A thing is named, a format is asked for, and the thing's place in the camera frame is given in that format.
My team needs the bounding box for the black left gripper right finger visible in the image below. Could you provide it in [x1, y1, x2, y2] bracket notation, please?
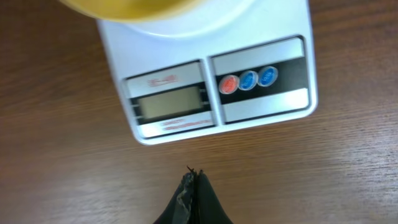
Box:
[195, 170, 233, 224]

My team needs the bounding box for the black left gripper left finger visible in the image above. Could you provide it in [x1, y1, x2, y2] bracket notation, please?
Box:
[154, 167, 197, 224]

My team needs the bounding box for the white digital kitchen scale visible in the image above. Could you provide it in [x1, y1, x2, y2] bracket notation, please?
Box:
[98, 0, 318, 145]

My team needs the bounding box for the yellow plastic bowl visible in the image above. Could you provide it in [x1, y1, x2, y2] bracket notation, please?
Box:
[60, 0, 205, 22]

